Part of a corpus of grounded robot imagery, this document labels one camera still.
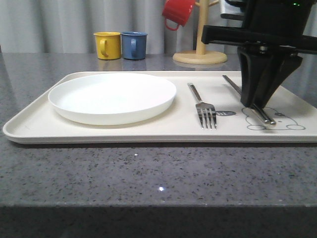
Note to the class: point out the yellow enamel mug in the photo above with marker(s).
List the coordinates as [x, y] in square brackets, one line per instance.
[108, 45]

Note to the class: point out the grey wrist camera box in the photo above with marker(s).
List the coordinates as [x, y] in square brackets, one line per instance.
[232, 9]

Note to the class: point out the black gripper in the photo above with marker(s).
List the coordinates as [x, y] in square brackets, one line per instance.
[270, 23]

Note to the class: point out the red enamel mug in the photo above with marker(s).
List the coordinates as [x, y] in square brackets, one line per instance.
[177, 11]

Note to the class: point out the steel fork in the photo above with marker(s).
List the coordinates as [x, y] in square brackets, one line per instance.
[206, 112]

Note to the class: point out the blue enamel mug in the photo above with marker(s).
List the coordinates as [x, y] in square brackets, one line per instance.
[134, 45]

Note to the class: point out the wooden mug tree stand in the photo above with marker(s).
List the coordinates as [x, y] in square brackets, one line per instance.
[200, 55]

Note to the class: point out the white round plate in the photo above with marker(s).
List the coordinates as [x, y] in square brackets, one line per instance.
[112, 98]

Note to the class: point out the cream rabbit serving tray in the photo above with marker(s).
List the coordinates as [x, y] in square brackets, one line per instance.
[296, 120]

